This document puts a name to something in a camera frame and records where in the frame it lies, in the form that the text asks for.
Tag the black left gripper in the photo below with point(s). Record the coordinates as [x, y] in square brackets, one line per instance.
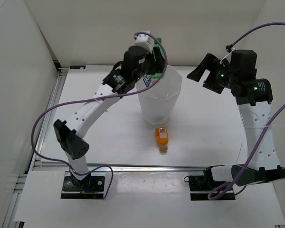
[158, 65]

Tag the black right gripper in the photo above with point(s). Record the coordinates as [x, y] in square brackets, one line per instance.
[210, 61]

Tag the green plastic soda bottle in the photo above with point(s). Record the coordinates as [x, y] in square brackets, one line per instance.
[159, 59]

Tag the clear bottle white orange label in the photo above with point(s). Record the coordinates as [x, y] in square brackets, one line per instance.
[150, 79]

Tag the orange juice bottle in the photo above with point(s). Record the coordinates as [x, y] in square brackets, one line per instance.
[162, 139]

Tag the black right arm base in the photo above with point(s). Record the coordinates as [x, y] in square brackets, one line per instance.
[200, 188]

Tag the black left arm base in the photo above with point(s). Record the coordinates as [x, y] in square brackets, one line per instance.
[92, 189]

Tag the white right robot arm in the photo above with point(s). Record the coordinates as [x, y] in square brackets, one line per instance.
[254, 98]

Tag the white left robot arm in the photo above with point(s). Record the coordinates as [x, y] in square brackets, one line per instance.
[70, 132]

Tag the white plastic bin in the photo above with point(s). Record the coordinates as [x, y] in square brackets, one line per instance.
[158, 102]

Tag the blue label sticker left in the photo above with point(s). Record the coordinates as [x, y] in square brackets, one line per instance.
[77, 66]

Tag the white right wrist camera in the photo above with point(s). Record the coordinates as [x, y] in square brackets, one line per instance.
[229, 53]

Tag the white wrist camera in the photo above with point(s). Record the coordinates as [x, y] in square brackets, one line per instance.
[144, 41]
[229, 53]

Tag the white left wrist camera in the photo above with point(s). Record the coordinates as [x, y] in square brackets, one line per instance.
[144, 41]

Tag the aluminium table rail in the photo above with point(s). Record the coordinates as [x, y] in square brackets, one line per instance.
[204, 128]

